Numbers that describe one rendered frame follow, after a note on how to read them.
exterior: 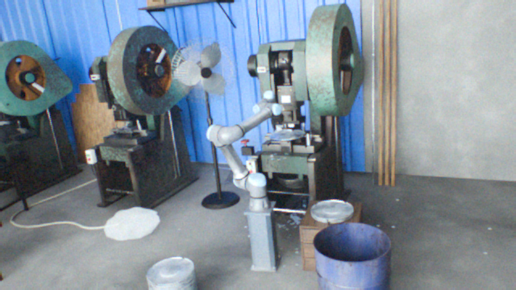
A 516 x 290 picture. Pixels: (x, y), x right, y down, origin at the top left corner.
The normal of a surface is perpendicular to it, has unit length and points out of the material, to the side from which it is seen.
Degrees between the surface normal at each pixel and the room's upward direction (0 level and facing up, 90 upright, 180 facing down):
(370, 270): 92
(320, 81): 103
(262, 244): 90
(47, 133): 90
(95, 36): 90
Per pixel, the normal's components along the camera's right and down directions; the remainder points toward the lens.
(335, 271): -0.54, 0.32
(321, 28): -0.39, -0.34
